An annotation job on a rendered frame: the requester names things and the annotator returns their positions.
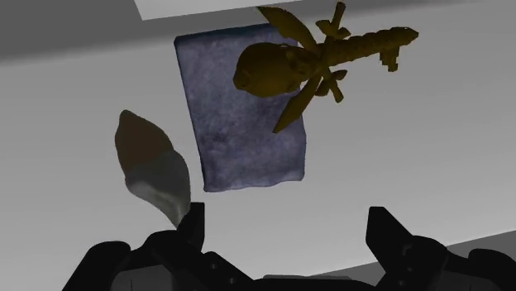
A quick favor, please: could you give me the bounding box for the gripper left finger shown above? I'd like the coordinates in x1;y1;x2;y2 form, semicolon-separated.
62;202;255;291

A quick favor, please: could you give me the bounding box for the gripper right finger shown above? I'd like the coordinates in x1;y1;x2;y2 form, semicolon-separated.
365;206;516;291

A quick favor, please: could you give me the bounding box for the brown and grey pointed object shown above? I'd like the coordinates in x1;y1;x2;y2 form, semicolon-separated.
114;109;192;229

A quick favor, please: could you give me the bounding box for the blue-grey folded towel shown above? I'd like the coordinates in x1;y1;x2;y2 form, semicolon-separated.
173;23;307;193

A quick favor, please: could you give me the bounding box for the olive toy helicopter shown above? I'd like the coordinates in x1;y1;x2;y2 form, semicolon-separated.
232;1;420;135

